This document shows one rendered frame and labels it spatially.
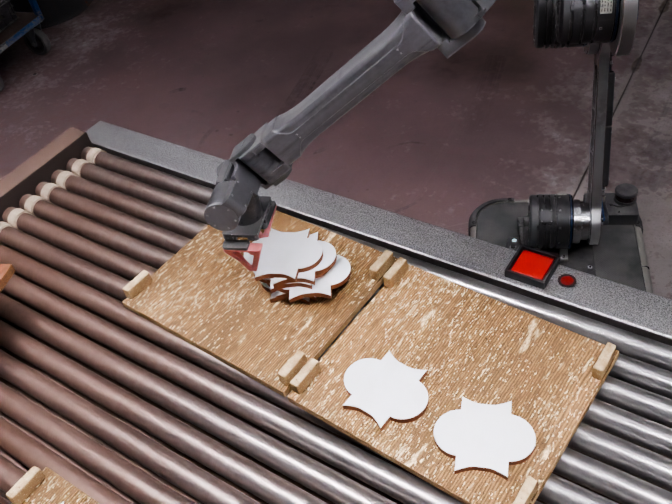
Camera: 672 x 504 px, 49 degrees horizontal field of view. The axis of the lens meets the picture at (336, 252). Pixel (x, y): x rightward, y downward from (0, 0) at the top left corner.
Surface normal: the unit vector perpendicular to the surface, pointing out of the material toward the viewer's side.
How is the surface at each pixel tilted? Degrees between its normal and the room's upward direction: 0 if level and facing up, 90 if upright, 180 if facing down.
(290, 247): 0
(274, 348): 0
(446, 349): 0
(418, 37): 88
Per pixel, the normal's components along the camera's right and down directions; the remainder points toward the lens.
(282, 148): -0.11, 0.68
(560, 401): -0.14, -0.71
